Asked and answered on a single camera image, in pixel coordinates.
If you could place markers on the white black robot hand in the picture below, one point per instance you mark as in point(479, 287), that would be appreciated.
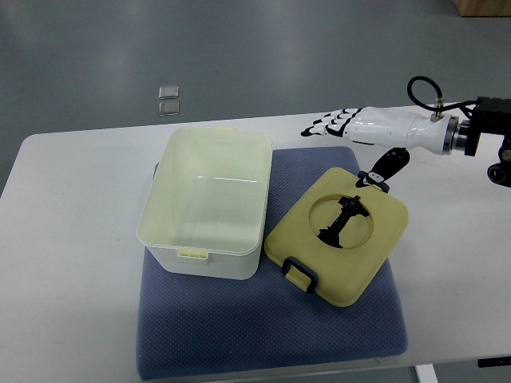
point(391, 128)

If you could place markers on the yellow storage box lid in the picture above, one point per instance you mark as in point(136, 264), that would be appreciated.
point(335, 238)

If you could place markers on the white table leg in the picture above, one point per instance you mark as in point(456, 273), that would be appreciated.
point(426, 373)

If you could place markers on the upper metal floor plate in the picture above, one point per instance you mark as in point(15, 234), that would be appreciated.
point(168, 92)

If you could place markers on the wooden furniture corner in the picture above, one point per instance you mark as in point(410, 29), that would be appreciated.
point(483, 8)

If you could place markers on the black bracket under table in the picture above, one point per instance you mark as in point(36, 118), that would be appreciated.
point(494, 362)

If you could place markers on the blue grey seat cushion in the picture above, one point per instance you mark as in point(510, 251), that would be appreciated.
point(192, 325)

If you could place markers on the white storage box base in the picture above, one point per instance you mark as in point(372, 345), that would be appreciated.
point(206, 208)

